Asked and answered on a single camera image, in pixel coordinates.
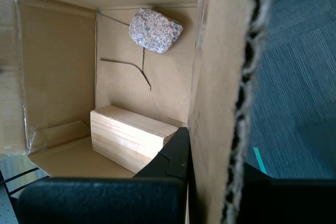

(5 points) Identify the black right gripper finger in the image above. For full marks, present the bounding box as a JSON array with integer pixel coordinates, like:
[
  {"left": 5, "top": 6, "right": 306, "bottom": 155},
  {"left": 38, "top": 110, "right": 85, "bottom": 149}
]
[
  {"left": 232, "top": 163, "right": 336, "bottom": 224},
  {"left": 17, "top": 126, "right": 191, "bottom": 224}
]

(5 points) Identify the light wooden block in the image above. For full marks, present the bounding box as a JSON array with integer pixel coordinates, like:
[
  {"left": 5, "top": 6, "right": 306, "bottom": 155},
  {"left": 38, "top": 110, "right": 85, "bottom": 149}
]
[{"left": 90, "top": 104, "right": 187, "bottom": 175}]

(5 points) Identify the brown cardboard box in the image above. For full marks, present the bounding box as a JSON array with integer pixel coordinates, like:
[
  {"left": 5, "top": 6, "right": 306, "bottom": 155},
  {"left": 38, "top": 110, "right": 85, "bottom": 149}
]
[{"left": 0, "top": 0, "right": 277, "bottom": 224}]

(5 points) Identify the speckled pinkish granite rock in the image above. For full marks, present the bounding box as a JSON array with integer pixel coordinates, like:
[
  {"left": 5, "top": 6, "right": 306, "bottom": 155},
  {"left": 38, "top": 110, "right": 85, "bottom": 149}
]
[{"left": 128, "top": 7, "right": 184, "bottom": 55}]

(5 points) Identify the white perforated robot base deck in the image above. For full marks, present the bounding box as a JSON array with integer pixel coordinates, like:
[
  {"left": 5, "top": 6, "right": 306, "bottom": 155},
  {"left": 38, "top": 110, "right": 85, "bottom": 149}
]
[{"left": 0, "top": 155, "right": 50, "bottom": 224}]

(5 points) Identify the long green floor tape strip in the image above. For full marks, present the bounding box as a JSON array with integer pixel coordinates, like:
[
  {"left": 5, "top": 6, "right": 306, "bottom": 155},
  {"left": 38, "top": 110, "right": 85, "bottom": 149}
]
[{"left": 253, "top": 146, "right": 268, "bottom": 175}]

